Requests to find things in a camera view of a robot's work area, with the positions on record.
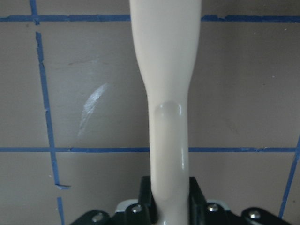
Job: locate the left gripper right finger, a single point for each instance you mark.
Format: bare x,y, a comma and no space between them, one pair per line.
202,212

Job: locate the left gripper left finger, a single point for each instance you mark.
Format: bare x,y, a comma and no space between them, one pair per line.
144,212

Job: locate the white hand brush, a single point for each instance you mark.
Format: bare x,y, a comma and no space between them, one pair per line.
166,35

